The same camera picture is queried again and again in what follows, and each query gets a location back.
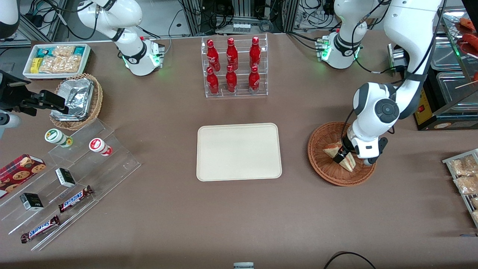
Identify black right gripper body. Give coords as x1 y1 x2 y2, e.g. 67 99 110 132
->
0 71 32 112

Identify triangle sandwich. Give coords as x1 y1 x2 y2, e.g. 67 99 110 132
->
322 141 357 173

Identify brown round wicker basket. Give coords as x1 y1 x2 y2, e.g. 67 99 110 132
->
307 121 377 187

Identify tan wicker basket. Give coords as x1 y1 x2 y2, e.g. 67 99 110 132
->
50 73 103 131

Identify cream plastic tray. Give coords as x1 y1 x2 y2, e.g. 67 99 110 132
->
196 123 283 182

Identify white snack bin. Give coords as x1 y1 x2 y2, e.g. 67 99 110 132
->
22 43 92 80

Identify silver foil container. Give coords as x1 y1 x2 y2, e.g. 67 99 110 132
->
51 78 94 121

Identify green lid white cup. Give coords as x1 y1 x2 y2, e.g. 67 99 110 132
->
44 128 74 148

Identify beige puffed snack bag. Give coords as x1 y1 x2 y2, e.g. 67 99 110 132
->
52 45 75 57
39 55 82 74

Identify red lid white cup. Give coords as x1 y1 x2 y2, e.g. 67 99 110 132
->
89 137 113 157

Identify black food warmer appliance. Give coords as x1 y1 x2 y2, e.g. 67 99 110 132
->
413 0 478 131

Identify red cookie box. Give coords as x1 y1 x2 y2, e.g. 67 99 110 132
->
0 154 47 199

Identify small black box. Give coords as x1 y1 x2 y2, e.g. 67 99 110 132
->
19 192 44 212
55 168 77 188

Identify clear acrylic stepped display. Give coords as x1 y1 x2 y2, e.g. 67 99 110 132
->
0 119 142 251

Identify Snickers chocolate bar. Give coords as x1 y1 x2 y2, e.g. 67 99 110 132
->
21 215 61 244
58 185 94 213

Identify steel warmer pan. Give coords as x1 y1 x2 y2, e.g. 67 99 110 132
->
431 37 462 71
436 71 478 109

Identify red cola bottle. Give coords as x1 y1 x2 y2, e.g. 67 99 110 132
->
207 67 220 95
226 37 239 71
249 36 261 69
226 65 238 93
248 65 261 94
207 39 221 72

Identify sausage on wooden skewer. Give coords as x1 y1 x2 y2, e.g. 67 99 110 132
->
455 71 478 89

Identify clear acrylic bottle rack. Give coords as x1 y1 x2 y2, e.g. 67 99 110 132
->
201 33 269 99

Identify red sausage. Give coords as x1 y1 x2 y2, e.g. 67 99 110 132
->
459 17 478 32
461 33 478 53

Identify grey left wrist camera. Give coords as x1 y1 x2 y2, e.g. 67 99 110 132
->
361 137 389 167

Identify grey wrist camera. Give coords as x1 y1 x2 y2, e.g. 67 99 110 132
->
361 137 389 167
0 111 22 139

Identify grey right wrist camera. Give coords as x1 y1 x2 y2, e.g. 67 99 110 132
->
0 111 22 139

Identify grey wire rack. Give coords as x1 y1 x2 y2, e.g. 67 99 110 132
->
442 148 478 229

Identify black looped cable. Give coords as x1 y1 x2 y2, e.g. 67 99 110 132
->
323 251 376 269

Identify aluminium equipment frame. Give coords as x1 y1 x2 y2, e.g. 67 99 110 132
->
179 0 299 36

